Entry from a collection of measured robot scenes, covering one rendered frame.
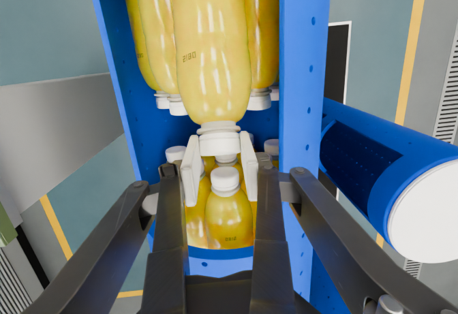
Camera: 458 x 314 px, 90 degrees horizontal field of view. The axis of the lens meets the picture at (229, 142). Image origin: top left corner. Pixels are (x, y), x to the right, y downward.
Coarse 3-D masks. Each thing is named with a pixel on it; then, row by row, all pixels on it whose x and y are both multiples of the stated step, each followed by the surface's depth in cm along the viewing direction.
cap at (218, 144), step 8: (200, 136) 21; (208, 136) 20; (216, 136) 20; (224, 136) 20; (232, 136) 20; (200, 144) 20; (208, 144) 20; (216, 144) 20; (224, 144) 20; (232, 144) 20; (240, 144) 21; (200, 152) 21; (208, 152) 20; (216, 152) 20; (224, 152) 20; (232, 152) 20; (240, 152) 21
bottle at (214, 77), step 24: (192, 0) 19; (216, 0) 19; (240, 0) 21; (192, 24) 19; (216, 24) 19; (240, 24) 20; (192, 48) 19; (216, 48) 19; (240, 48) 20; (192, 72) 19; (216, 72) 18; (240, 72) 19; (192, 96) 19; (216, 96) 19; (240, 96) 20; (192, 120) 21; (216, 120) 20
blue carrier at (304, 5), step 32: (96, 0) 27; (288, 0) 19; (320, 0) 22; (128, 32) 34; (288, 32) 20; (320, 32) 23; (128, 64) 34; (288, 64) 21; (320, 64) 24; (128, 96) 34; (288, 96) 22; (320, 96) 26; (128, 128) 33; (160, 128) 42; (192, 128) 48; (256, 128) 48; (288, 128) 23; (320, 128) 29; (160, 160) 43; (288, 160) 24; (288, 224) 27; (192, 256) 27; (224, 256) 27
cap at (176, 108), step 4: (172, 104) 31; (176, 104) 31; (180, 104) 31; (172, 108) 31; (176, 108) 31; (180, 108) 31; (184, 108) 31; (172, 112) 32; (176, 112) 31; (180, 112) 31; (184, 112) 31
